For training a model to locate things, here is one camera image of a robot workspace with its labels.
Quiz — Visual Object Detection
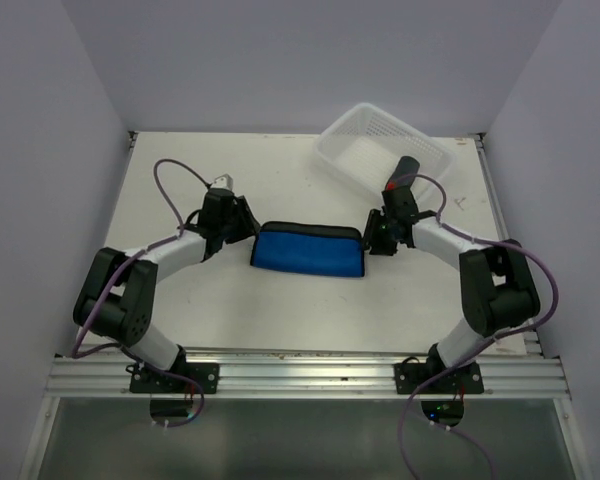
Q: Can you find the purple and black towel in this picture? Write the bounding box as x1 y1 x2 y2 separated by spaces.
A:
386 156 420 187

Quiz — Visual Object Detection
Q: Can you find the blue and black towel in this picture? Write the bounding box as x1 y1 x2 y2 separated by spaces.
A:
250 221 365 278

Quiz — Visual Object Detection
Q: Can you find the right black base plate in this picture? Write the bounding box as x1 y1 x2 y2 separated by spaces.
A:
393 357 485 395

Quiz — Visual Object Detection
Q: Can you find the white plastic mesh basket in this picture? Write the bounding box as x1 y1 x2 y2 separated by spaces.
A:
313 103 457 205

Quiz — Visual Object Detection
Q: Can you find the purple cable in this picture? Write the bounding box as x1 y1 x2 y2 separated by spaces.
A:
397 172 561 480
72 158 216 429

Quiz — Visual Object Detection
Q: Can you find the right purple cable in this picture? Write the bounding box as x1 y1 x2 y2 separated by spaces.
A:
397 172 561 480

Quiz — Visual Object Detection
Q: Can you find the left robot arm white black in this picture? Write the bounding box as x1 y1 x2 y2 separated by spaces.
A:
72 187 259 393

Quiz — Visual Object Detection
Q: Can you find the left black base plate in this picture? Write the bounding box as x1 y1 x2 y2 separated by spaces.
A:
125 362 220 394

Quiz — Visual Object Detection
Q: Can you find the aluminium mounting rail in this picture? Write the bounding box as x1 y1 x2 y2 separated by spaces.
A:
44 350 570 400

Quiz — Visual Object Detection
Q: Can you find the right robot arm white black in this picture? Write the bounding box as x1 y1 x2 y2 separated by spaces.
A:
363 182 540 393

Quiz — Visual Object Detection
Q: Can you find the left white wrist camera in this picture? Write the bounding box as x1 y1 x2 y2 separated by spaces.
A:
210 174 234 191

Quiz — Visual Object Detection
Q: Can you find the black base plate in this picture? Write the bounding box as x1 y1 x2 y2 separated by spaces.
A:
393 357 485 395
125 362 220 394

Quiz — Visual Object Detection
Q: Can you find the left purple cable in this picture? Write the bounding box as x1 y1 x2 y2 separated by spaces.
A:
72 158 216 429

